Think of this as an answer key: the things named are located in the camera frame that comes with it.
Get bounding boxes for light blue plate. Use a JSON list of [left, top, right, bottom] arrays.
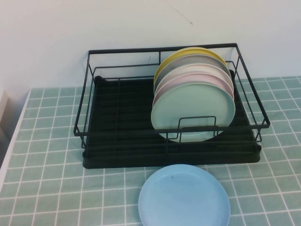
[[138, 164, 231, 226]]

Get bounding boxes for mint green plate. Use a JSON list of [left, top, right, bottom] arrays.
[[150, 82, 237, 144]]

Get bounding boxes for pink plate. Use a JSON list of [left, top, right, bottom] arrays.
[[153, 72, 235, 102]]

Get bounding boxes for yellow plate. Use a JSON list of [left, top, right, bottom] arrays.
[[153, 47, 228, 89]]

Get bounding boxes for grey plate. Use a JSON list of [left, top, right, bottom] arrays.
[[154, 55, 232, 91]]

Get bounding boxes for cream white plate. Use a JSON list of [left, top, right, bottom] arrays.
[[154, 63, 234, 95]]

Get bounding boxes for black plastic drip tray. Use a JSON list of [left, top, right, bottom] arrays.
[[82, 69, 262, 170]]

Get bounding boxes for green checked tablecloth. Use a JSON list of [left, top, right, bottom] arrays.
[[0, 75, 301, 226]]

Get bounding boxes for black wire dish rack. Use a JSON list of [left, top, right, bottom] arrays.
[[73, 42, 270, 158]]

